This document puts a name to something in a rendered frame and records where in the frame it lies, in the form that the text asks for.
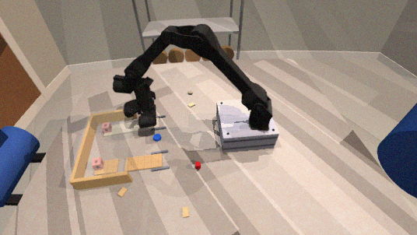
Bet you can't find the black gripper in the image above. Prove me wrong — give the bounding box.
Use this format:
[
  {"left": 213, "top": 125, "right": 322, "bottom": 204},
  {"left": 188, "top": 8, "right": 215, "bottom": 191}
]
[{"left": 136, "top": 91, "right": 156, "bottom": 128}]

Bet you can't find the tan wooden c-shaped frame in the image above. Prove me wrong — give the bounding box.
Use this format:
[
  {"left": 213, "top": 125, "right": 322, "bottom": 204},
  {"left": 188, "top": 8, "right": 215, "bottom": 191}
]
[{"left": 67, "top": 107, "right": 138, "bottom": 191}]

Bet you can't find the blue cylinder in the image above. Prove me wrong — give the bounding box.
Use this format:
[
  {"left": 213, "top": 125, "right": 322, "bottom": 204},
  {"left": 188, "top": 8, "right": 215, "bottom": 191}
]
[{"left": 153, "top": 134, "right": 161, "bottom": 141}]

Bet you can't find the orange grid-patterned flat strip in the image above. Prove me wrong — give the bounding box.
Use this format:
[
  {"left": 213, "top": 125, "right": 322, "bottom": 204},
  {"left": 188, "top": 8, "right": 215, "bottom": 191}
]
[{"left": 128, "top": 153, "right": 163, "bottom": 172}]

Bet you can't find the small tan flat piece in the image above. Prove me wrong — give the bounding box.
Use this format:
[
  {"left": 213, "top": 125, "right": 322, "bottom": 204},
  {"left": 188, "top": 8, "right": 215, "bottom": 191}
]
[{"left": 118, "top": 187, "right": 128, "bottom": 197}]

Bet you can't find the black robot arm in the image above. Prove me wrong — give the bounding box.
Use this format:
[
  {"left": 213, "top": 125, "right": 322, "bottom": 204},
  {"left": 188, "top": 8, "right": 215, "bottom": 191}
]
[{"left": 113, "top": 24, "right": 272, "bottom": 131}]

